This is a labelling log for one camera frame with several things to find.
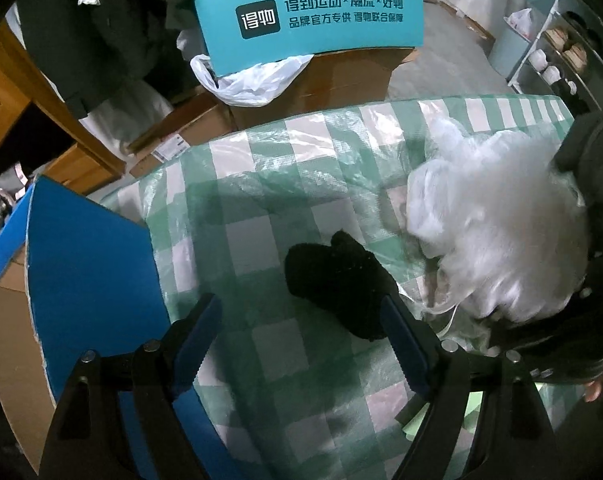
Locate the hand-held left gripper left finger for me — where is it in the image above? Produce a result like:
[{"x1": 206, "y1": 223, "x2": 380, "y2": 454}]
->
[{"x1": 41, "y1": 292, "x2": 224, "y2": 480}]

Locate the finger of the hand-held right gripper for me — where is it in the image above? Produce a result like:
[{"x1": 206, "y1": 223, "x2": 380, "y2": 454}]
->
[
  {"x1": 551, "y1": 109, "x2": 603, "y2": 206},
  {"x1": 481, "y1": 285, "x2": 592, "y2": 361}
]

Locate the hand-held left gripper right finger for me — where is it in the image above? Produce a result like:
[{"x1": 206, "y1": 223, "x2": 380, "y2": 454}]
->
[{"x1": 381, "y1": 295, "x2": 557, "y2": 480}]

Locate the black sock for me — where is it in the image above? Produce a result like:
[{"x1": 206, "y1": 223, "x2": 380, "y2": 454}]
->
[{"x1": 285, "y1": 230, "x2": 397, "y2": 343}]

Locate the blue cardboard box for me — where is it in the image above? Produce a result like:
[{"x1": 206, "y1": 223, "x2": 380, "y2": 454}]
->
[{"x1": 0, "y1": 175, "x2": 262, "y2": 480}]

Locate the light green cloth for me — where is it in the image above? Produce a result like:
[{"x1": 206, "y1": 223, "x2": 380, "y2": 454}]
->
[{"x1": 400, "y1": 392, "x2": 482, "y2": 441}]

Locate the metal shoe rack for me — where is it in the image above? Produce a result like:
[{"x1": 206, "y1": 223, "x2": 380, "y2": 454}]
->
[{"x1": 506, "y1": 0, "x2": 603, "y2": 111}]

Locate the shoe rack with shoes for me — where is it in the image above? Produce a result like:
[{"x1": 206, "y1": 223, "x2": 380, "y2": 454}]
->
[{"x1": 529, "y1": 10, "x2": 603, "y2": 111}]

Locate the small white plastic bag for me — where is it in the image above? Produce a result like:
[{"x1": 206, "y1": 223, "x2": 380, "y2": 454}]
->
[{"x1": 504, "y1": 7, "x2": 535, "y2": 36}]

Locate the green checkered tablecloth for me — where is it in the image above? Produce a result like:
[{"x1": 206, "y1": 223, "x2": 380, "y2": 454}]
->
[{"x1": 98, "y1": 94, "x2": 577, "y2": 480}]

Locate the flat cardboard box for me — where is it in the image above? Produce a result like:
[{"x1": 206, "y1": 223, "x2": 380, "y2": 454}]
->
[{"x1": 126, "y1": 92, "x2": 242, "y2": 178}]

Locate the white cloth bundle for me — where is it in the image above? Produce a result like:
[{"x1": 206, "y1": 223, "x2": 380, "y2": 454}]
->
[{"x1": 78, "y1": 77, "x2": 174, "y2": 148}]

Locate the brown cardboard box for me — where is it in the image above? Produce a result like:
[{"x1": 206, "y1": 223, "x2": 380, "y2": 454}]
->
[{"x1": 226, "y1": 47, "x2": 416, "y2": 131}]

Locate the wooden louvered wardrobe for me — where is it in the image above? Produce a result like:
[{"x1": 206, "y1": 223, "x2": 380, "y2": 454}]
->
[{"x1": 0, "y1": 20, "x2": 127, "y2": 196}]

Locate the teal printed box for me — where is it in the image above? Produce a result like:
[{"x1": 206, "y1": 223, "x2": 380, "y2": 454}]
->
[{"x1": 195, "y1": 0, "x2": 427, "y2": 78}]

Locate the black jacket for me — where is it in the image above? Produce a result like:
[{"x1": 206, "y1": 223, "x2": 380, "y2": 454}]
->
[{"x1": 18, "y1": 0, "x2": 192, "y2": 116}]

